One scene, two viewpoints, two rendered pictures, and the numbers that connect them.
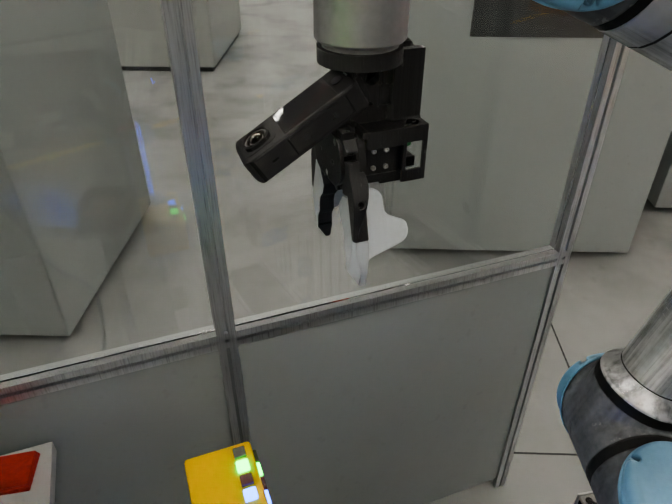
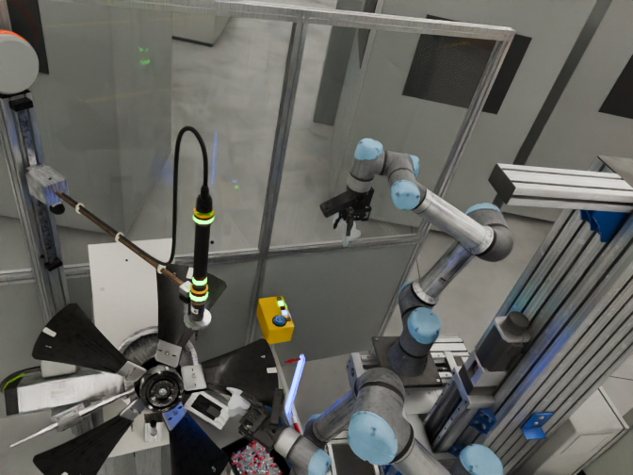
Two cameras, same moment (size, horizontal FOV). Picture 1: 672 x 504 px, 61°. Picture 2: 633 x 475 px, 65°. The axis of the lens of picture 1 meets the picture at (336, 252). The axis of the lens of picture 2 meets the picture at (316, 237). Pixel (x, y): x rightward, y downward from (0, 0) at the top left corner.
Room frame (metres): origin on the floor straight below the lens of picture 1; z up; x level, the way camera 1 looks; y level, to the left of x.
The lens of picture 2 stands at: (-0.81, 0.26, 2.50)
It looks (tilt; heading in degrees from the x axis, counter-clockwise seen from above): 39 degrees down; 352
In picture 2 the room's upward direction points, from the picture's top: 14 degrees clockwise
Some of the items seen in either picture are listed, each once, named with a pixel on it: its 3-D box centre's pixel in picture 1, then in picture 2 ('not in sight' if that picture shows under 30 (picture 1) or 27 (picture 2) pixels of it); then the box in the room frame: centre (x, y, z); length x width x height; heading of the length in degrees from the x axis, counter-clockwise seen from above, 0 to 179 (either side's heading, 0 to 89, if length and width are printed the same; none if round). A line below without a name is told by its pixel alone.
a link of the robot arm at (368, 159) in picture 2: not in sight; (366, 159); (0.47, -0.02, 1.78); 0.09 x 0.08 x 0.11; 90
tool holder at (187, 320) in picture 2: not in sight; (195, 305); (0.06, 0.39, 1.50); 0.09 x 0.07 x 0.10; 56
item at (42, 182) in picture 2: not in sight; (46, 185); (0.41, 0.90, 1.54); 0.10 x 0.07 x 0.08; 56
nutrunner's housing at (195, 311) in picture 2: not in sight; (200, 264); (0.05, 0.38, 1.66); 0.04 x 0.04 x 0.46
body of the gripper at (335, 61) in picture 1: (366, 114); (355, 202); (0.47, -0.03, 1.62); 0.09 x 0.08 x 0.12; 111
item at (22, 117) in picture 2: not in sight; (39, 194); (0.44, 0.94, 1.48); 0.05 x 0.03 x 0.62; 146
